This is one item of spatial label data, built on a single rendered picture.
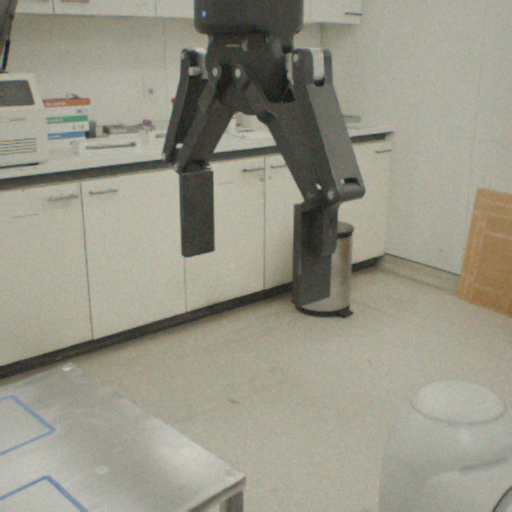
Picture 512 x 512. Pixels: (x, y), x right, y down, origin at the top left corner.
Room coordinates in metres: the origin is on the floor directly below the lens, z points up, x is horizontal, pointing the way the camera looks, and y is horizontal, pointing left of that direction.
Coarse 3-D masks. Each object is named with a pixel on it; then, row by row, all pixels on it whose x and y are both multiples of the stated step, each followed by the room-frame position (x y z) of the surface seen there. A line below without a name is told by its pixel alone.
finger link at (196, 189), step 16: (192, 176) 0.52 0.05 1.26; (208, 176) 0.52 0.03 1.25; (192, 192) 0.51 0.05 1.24; (208, 192) 0.52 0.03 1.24; (192, 208) 0.51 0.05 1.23; (208, 208) 0.52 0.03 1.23; (192, 224) 0.51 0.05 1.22; (208, 224) 0.52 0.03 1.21; (192, 240) 0.51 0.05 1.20; (208, 240) 0.52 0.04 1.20; (192, 256) 0.51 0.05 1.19
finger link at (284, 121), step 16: (240, 64) 0.45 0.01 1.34; (240, 80) 0.45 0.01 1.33; (256, 80) 0.44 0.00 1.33; (256, 96) 0.44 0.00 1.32; (288, 96) 0.45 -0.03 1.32; (256, 112) 0.44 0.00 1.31; (272, 112) 0.43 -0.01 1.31; (288, 112) 0.44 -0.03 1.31; (272, 128) 0.43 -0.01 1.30; (288, 128) 0.43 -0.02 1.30; (304, 128) 0.43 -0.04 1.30; (288, 144) 0.42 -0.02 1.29; (304, 144) 0.42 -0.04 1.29; (288, 160) 0.42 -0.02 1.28; (304, 160) 0.41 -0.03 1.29; (304, 176) 0.41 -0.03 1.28; (304, 192) 0.41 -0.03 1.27; (320, 192) 0.40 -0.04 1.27; (304, 208) 0.40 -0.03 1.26
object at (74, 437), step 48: (48, 384) 0.96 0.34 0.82; (96, 384) 0.96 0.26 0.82; (0, 432) 0.82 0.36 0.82; (48, 432) 0.82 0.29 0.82; (96, 432) 0.82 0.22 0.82; (144, 432) 0.82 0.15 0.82; (0, 480) 0.71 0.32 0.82; (48, 480) 0.71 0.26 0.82; (96, 480) 0.71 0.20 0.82; (144, 480) 0.71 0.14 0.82; (192, 480) 0.71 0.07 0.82; (240, 480) 0.72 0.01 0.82
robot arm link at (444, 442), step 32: (448, 384) 0.69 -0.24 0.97; (416, 416) 0.64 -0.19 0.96; (448, 416) 0.62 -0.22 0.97; (480, 416) 0.62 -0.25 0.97; (416, 448) 0.62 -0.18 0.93; (448, 448) 0.60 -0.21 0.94; (480, 448) 0.59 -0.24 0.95; (384, 480) 0.65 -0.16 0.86; (416, 480) 0.61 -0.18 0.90; (448, 480) 0.58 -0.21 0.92; (480, 480) 0.57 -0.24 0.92
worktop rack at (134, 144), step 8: (128, 136) 3.04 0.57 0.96; (136, 136) 3.03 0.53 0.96; (72, 144) 2.90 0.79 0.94; (80, 144) 2.83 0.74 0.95; (88, 144) 2.85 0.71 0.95; (96, 144) 2.87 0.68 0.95; (128, 144) 3.05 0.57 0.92; (136, 144) 3.04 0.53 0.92; (80, 152) 2.83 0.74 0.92; (88, 152) 2.85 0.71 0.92; (96, 152) 2.87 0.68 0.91; (104, 152) 2.89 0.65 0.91; (112, 152) 2.91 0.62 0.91; (120, 152) 2.93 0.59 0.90
